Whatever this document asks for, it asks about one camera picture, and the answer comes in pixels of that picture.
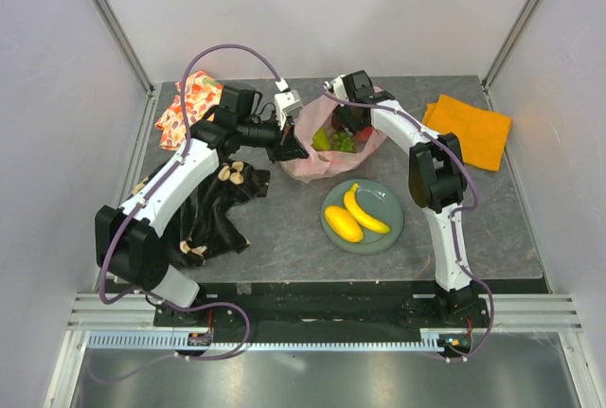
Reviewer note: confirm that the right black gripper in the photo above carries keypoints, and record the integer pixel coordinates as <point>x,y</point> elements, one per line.
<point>347,121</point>

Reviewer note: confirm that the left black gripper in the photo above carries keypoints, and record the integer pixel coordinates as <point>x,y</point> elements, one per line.
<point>289,147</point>

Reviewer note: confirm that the fake peach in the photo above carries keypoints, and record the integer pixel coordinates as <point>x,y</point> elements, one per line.
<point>364,134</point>

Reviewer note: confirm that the green fake pear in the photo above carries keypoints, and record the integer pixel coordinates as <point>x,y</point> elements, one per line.
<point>321,140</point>

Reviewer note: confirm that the pink plastic bag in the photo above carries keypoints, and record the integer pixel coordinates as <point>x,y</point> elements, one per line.
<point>312,118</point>

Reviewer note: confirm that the yellow fake banana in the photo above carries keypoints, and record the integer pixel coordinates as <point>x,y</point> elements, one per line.
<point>360,216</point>

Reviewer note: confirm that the yellow fake mango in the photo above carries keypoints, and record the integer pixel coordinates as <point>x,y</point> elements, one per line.
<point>342,223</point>

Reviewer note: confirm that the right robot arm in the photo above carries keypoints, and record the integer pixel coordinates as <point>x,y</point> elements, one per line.
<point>437,178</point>

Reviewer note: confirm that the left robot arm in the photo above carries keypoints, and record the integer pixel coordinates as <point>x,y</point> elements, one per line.
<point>129,237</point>

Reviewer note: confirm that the green fake grapes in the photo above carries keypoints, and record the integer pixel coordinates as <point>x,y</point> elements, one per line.
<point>343,142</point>

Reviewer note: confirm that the grey-green round plate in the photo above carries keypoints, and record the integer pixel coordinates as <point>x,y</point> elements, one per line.
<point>376,200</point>

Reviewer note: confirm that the black floral cloth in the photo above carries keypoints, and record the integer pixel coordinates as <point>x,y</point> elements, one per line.
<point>201,230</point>

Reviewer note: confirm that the orange folded cloth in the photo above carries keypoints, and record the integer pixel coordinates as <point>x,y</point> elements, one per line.
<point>482,134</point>

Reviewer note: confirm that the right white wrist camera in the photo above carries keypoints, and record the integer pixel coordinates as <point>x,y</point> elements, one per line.
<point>335,88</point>

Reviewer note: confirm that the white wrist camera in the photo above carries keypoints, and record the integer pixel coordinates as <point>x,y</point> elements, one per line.
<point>286,103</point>
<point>335,88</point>

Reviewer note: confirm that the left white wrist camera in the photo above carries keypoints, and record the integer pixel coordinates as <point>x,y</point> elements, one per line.
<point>286,103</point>

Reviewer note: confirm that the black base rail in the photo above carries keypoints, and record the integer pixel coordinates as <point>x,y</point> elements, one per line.
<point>404,304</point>

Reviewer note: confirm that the grey slotted cable duct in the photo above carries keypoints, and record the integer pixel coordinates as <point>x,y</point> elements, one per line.
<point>187,341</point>

